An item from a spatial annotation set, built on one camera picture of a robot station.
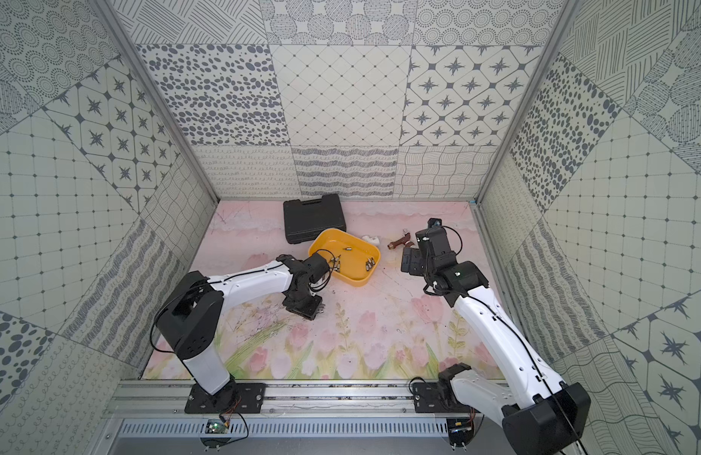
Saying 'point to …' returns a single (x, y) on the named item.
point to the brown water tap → (404, 241)
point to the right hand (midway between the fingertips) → (425, 259)
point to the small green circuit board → (215, 427)
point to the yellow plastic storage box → (356, 262)
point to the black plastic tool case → (305, 221)
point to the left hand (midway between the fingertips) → (312, 310)
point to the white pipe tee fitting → (373, 240)
